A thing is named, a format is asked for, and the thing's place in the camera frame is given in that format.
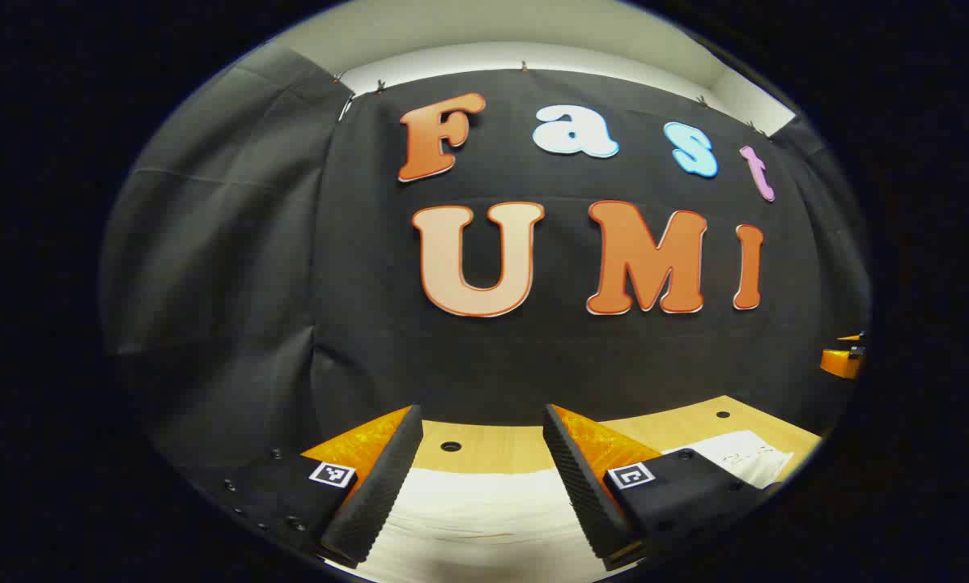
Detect black backdrop cloth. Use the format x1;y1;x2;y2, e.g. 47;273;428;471
100;40;872;479

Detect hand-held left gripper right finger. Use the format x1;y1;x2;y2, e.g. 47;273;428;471
542;403;780;572

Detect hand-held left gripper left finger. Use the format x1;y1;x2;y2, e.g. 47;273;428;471
181;403;425;568

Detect white jeans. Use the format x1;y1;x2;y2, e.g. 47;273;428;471
353;429;798;582

